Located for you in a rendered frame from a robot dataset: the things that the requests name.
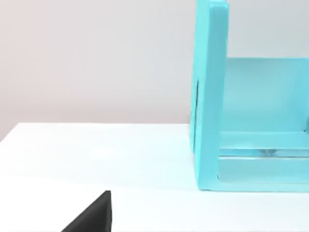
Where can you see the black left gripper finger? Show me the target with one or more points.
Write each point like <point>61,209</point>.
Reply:
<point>97,215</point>

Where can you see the light blue rack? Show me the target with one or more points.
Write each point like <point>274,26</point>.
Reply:
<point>210,120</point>

